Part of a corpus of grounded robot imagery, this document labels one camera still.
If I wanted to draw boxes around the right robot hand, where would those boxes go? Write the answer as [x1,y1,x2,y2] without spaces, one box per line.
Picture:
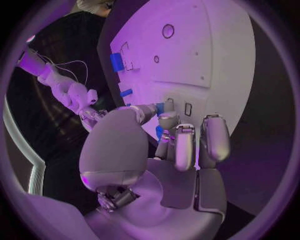
[78,108,109,133]

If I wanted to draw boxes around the blue cylinder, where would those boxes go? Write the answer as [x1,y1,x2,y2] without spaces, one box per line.
[155,125,165,142]

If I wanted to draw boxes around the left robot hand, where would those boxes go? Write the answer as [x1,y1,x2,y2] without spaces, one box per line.
[78,98,232,240]

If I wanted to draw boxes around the blue plug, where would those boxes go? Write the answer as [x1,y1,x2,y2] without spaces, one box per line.
[155,102,167,117]

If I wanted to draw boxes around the blue block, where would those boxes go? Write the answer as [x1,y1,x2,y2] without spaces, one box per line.
[109,53,125,73]

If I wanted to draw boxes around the white cable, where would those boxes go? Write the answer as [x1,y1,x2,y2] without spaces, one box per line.
[55,60,90,86]
[34,50,80,83]

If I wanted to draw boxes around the white task board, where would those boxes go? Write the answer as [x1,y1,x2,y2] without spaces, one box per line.
[109,0,257,142]

